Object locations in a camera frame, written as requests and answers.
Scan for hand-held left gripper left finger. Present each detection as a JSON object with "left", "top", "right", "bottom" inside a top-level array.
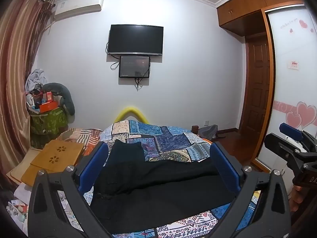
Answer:
[{"left": 27, "top": 141, "right": 117, "bottom": 238}]

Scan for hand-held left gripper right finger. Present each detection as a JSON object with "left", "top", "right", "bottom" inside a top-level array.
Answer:
[{"left": 209, "top": 141, "right": 292, "bottom": 238}]

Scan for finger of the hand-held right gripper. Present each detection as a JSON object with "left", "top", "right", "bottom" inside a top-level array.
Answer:
[
  {"left": 264, "top": 132, "right": 303, "bottom": 164},
  {"left": 279, "top": 123, "right": 317, "bottom": 145}
]

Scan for black pants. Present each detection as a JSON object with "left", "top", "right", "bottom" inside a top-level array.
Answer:
[{"left": 90, "top": 139, "right": 240, "bottom": 235}]

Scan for person's right hand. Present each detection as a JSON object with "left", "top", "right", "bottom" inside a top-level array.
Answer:
[{"left": 289, "top": 183, "right": 307, "bottom": 213}]

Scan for striped orange cloth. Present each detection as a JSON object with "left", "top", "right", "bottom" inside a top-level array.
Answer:
[{"left": 56, "top": 128, "right": 102, "bottom": 156}]

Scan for grey bag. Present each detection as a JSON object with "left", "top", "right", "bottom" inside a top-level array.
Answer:
[{"left": 198, "top": 125, "right": 225, "bottom": 141}]

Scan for bamboo lap desk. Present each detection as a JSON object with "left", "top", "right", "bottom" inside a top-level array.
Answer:
[{"left": 21, "top": 140, "right": 85, "bottom": 187}]

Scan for wooden door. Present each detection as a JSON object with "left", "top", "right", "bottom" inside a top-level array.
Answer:
[{"left": 244, "top": 36, "right": 272, "bottom": 130}]

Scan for patchwork bed cover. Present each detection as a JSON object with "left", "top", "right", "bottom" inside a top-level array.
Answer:
[{"left": 65, "top": 119, "right": 263, "bottom": 238}]

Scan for green patterned storage bag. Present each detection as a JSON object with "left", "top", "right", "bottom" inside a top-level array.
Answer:
[{"left": 29, "top": 106, "right": 69, "bottom": 147}]

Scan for orange box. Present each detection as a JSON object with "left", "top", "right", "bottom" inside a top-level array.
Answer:
[{"left": 39, "top": 102, "right": 59, "bottom": 113}]

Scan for grey neck pillow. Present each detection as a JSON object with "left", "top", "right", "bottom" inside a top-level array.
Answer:
[{"left": 41, "top": 82, "right": 76, "bottom": 116}]

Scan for scattered papers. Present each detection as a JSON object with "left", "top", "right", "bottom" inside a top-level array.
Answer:
[{"left": 6, "top": 182, "right": 72, "bottom": 231}]

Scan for grey crumpled cloth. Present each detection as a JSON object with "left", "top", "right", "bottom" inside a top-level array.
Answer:
[{"left": 25, "top": 68, "right": 48, "bottom": 93}]

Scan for brown striped curtain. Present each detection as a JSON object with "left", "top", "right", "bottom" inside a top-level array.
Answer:
[{"left": 0, "top": 0, "right": 55, "bottom": 179}]

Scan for wooden wardrobe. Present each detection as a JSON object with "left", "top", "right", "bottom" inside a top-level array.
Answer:
[{"left": 217, "top": 0, "right": 313, "bottom": 173}]

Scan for white air conditioner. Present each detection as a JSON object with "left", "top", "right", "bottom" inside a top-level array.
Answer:
[{"left": 54, "top": 0, "right": 105, "bottom": 20}]

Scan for black television cable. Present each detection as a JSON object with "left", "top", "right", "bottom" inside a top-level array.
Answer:
[{"left": 106, "top": 30, "right": 121, "bottom": 72}]

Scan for small black wall monitor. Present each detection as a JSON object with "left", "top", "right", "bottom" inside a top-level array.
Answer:
[{"left": 118, "top": 56, "right": 151, "bottom": 78}]

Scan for wall-mounted black television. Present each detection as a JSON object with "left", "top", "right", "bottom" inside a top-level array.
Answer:
[{"left": 107, "top": 24, "right": 164, "bottom": 56}]

